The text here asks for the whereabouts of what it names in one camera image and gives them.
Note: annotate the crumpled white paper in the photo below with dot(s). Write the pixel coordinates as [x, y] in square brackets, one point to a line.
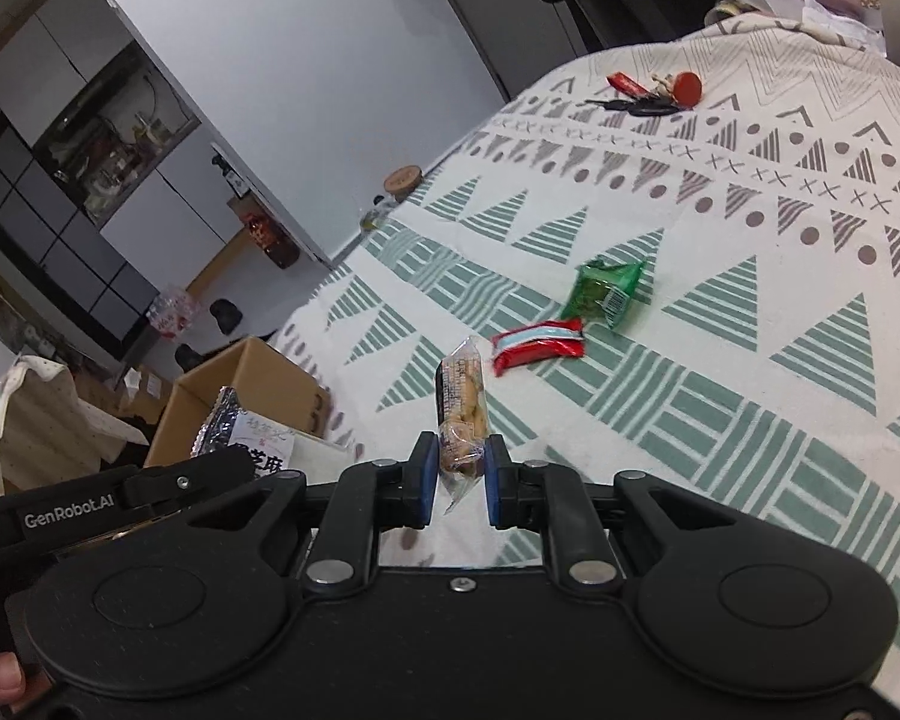
[840, 22]

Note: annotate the small cardboard boxes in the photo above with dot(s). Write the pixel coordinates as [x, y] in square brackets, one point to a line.
[142, 386]

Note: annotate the bottle with red label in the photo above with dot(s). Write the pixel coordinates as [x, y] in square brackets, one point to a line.
[270, 240]

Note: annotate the white dotted cloth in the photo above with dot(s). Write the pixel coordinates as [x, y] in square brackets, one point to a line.
[37, 420]

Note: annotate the black slipper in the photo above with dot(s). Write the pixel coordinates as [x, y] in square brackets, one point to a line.
[225, 315]
[191, 358]

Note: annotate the jar with wooden lid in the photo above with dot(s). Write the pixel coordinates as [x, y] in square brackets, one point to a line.
[403, 181]

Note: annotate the printed blanket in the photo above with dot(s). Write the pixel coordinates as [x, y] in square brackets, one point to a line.
[720, 390]

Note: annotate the clear biscuit snack packet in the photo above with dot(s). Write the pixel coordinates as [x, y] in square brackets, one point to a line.
[461, 412]

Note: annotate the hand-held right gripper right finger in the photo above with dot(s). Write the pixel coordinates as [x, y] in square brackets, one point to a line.
[495, 484]

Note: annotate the red snack packet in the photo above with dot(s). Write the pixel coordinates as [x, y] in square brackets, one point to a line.
[536, 349]

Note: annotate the white kitchen cabinet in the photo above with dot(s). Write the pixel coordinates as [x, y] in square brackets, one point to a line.
[157, 202]

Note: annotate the plastic bag of bottles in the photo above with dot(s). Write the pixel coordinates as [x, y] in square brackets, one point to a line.
[172, 311]

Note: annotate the white black snack packet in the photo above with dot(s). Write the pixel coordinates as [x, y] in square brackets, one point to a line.
[270, 454]

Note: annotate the key bunch with red tags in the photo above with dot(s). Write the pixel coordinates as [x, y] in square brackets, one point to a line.
[686, 88]

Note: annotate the silver patterned snack packet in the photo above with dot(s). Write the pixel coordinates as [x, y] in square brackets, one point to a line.
[221, 420]

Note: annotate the dark cloth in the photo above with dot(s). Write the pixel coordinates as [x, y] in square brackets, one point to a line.
[131, 450]

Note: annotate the brown cardboard box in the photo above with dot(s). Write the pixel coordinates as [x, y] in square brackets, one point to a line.
[270, 382]

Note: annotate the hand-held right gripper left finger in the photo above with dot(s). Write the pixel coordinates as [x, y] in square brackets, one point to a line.
[425, 480]

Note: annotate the green snack packet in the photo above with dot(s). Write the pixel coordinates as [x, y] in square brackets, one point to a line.
[600, 289]

